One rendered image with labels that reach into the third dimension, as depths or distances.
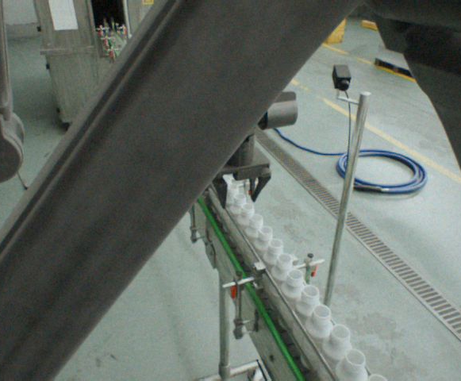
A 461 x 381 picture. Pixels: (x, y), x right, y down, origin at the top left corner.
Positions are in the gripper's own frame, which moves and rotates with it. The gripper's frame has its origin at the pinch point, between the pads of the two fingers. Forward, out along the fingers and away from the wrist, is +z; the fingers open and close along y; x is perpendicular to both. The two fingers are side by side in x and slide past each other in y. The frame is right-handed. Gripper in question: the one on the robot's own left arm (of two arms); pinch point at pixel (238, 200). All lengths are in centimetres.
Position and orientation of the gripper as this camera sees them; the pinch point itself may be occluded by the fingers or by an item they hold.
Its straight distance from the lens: 79.1
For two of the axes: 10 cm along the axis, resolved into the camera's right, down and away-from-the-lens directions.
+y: -9.4, 1.9, -2.8
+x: 3.4, 5.1, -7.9
